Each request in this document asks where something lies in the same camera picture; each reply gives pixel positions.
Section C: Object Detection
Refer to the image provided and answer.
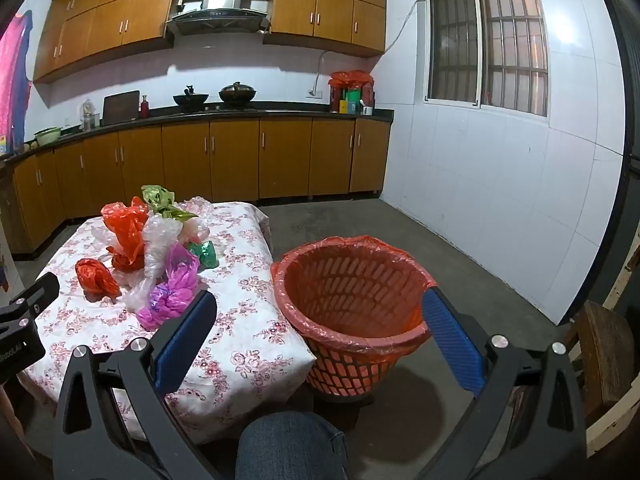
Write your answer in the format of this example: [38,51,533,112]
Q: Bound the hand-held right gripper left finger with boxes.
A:
[52,289,221,480]

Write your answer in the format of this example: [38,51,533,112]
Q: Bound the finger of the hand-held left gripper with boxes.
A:
[7,271,61,313]

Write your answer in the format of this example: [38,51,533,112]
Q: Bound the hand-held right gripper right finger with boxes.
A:
[421,286,588,480]

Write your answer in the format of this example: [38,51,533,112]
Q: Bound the magenta plastic bag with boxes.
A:
[136,244,201,332]

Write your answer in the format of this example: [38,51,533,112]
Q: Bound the small red plastic bag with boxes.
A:
[75,258,122,298]

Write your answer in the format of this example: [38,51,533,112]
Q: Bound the white plastic bag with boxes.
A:
[121,275,157,312]
[141,213,182,281]

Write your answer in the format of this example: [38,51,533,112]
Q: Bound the dark green plastic bag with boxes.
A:
[187,241,217,269]

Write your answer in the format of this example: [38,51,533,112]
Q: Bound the red plastic bag with handles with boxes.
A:
[101,196,151,272]

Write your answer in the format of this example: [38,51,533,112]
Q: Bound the pale pink plastic bag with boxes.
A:
[177,220,211,244]

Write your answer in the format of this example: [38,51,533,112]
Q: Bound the red plastic lattice basket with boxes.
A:
[279,241,435,403]

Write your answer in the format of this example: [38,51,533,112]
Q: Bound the red plastic liner bag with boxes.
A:
[271,235,440,357]

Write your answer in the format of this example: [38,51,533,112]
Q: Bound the clear plastic bag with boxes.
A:
[180,197,221,221]

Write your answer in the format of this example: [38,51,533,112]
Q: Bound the light green paw print bag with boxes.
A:
[141,185,198,221]

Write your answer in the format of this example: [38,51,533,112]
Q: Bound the table with floral tablecloth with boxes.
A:
[14,201,318,446]

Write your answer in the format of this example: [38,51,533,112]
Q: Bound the wooden chair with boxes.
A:
[564,255,640,461]

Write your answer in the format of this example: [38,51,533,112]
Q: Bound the person's right leg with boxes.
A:
[236,411,351,480]

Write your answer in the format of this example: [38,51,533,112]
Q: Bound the wooden lower kitchen cabinets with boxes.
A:
[0,116,392,261]

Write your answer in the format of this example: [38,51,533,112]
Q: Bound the wooden kitchen cabinets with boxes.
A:
[0,116,392,261]
[32,0,387,84]

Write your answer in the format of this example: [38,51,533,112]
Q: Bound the dark cutting board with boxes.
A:
[101,90,141,125]

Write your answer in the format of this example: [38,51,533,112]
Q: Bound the pink hanging cloth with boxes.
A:
[0,12,33,153]

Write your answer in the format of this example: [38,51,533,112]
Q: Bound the black wok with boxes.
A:
[173,85,208,107]

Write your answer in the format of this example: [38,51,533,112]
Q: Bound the black kitchen countertop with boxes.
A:
[0,105,396,166]

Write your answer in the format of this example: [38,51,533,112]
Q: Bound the dark pot with lid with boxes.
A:
[218,81,257,106]

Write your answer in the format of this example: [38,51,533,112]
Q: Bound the red plastic bag bundle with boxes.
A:
[328,71,375,113]

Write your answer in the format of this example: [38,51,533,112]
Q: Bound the wooden upper kitchen cabinets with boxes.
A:
[32,0,387,84]

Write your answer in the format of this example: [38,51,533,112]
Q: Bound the barred window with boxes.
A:
[416,0,551,118]

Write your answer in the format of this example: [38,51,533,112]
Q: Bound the steel range hood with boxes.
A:
[166,0,269,37]

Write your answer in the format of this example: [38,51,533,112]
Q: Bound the white socket cable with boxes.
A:
[314,50,333,92]

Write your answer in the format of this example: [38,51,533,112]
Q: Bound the white wall cable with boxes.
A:
[384,0,431,53]

